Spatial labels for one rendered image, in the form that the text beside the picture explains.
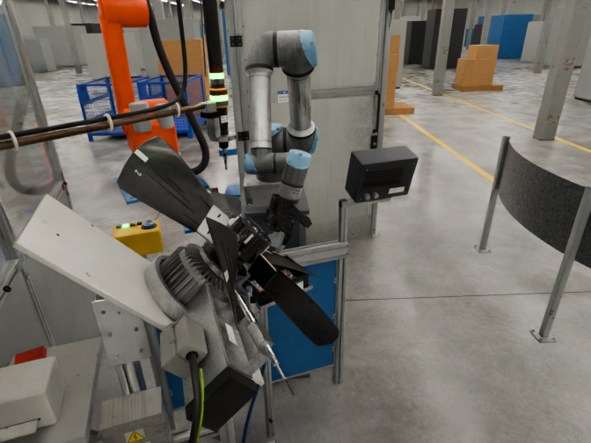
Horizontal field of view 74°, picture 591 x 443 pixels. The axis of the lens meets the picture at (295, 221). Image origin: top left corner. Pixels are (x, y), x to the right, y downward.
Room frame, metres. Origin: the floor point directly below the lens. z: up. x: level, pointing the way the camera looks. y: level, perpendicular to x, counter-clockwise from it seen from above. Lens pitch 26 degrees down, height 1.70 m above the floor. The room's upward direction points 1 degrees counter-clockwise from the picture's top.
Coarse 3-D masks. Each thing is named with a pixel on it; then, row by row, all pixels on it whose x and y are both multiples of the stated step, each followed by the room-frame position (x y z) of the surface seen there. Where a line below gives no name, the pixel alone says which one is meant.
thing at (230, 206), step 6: (216, 192) 1.25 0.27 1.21; (216, 198) 1.19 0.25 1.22; (222, 198) 1.20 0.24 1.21; (228, 198) 1.22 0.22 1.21; (234, 198) 1.25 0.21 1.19; (216, 204) 1.14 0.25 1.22; (222, 204) 1.14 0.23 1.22; (228, 204) 1.15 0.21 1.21; (234, 204) 1.17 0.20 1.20; (240, 204) 1.19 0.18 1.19; (222, 210) 1.10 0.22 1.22; (228, 210) 1.10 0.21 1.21; (234, 210) 1.11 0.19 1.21; (240, 210) 1.12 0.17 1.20; (228, 216) 1.06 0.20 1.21; (234, 216) 1.06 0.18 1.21
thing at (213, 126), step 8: (208, 104) 0.98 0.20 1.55; (208, 112) 0.98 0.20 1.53; (216, 112) 0.99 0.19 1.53; (208, 120) 1.00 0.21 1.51; (216, 120) 1.00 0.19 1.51; (208, 128) 1.00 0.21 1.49; (216, 128) 0.99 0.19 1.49; (216, 136) 0.99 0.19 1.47; (224, 136) 1.00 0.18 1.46; (232, 136) 1.01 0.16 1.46
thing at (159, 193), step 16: (144, 144) 0.94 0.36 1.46; (160, 144) 0.98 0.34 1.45; (128, 160) 0.87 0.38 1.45; (160, 160) 0.94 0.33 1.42; (176, 160) 0.98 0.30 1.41; (128, 176) 0.84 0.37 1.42; (144, 176) 0.87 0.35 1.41; (160, 176) 0.90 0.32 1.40; (176, 176) 0.93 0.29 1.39; (192, 176) 0.97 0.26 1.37; (128, 192) 0.81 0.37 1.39; (144, 192) 0.84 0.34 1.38; (160, 192) 0.87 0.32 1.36; (176, 192) 0.90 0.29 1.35; (192, 192) 0.93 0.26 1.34; (208, 192) 0.97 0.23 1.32; (160, 208) 0.85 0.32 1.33; (176, 208) 0.88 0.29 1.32; (192, 208) 0.90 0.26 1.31; (208, 208) 0.94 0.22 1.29; (192, 224) 0.88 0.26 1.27
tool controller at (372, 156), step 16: (352, 160) 1.56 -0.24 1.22; (368, 160) 1.52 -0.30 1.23; (384, 160) 1.52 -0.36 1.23; (400, 160) 1.53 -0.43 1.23; (416, 160) 1.56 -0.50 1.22; (352, 176) 1.56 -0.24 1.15; (368, 176) 1.50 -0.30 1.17; (384, 176) 1.52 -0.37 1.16; (400, 176) 1.55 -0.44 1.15; (352, 192) 1.55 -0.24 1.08; (368, 192) 1.53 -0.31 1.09; (384, 192) 1.56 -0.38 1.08; (400, 192) 1.58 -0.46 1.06
